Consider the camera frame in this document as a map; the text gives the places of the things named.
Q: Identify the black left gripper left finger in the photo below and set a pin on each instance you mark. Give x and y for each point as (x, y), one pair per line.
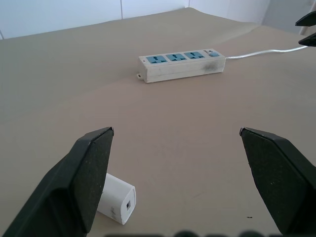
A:
(74, 177)

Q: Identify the white USB charger adapter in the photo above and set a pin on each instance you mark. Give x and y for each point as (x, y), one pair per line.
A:
(118, 197)

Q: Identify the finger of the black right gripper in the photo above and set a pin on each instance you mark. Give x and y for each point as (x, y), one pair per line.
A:
(309, 40)
(308, 20)

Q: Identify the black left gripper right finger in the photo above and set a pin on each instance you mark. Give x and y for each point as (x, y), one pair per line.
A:
(281, 177)

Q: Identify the white power strip blue sockets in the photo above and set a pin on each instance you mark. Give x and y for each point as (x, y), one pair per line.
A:
(182, 66)

